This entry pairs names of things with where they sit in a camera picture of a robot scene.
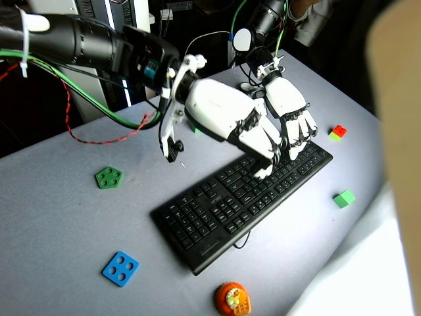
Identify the orange toy cake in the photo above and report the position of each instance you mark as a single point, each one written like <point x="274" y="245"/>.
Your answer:
<point x="232" y="298"/>

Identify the person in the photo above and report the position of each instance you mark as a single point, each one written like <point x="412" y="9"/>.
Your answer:
<point x="312" y="29"/>

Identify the black computer keyboard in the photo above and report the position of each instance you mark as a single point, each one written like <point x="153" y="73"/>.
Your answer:
<point x="210" y="210"/>

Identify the grey table cloth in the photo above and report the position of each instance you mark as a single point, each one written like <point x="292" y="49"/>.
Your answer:
<point x="65" y="224"/>

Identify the beige board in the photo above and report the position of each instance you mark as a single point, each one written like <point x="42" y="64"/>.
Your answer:
<point x="404" y="98"/>

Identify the grey power strip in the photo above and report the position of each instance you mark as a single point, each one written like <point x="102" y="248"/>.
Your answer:
<point x="179" y="6"/>

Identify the blue square plate with holes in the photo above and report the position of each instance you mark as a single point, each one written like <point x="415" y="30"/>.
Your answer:
<point x="121" y="260"/>

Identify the red and green toy brick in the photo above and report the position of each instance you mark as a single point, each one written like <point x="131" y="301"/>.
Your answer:
<point x="338" y="132"/>

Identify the green pentagon plate with holes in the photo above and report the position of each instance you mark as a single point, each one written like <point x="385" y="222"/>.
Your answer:
<point x="108" y="183"/>

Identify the white zip tie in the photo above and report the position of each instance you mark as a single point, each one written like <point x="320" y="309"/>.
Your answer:
<point x="24" y="49"/>

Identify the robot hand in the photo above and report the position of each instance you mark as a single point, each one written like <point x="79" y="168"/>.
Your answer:
<point x="286" y="97"/>
<point x="217" y="105"/>

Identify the green cube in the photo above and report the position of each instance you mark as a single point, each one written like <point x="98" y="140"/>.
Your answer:
<point x="343" y="199"/>

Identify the white equipment cabinet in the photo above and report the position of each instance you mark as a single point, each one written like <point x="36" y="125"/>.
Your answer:
<point x="87" y="113"/>

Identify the small green block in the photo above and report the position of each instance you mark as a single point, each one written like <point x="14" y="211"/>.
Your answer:
<point x="196" y="130"/>

